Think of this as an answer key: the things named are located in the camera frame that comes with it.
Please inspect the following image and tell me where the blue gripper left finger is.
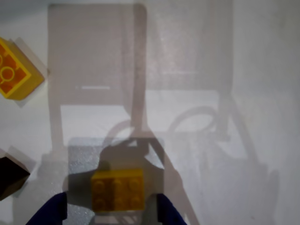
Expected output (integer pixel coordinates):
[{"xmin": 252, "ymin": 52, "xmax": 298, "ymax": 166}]
[{"xmin": 27, "ymin": 192, "xmax": 68, "ymax": 225}]

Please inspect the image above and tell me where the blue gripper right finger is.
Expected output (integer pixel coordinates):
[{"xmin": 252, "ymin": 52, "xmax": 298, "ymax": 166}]
[{"xmin": 156, "ymin": 193, "xmax": 188, "ymax": 225}]

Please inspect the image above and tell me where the yellow lego brick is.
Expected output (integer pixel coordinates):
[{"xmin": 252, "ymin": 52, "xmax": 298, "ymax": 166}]
[
  {"xmin": 0, "ymin": 37, "xmax": 45, "ymax": 101},
  {"xmin": 90, "ymin": 168, "xmax": 144, "ymax": 211}
]

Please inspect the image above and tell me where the black lego brick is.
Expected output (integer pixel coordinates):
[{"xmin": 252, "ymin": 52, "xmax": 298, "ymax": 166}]
[{"xmin": 0, "ymin": 152, "xmax": 31, "ymax": 201}]

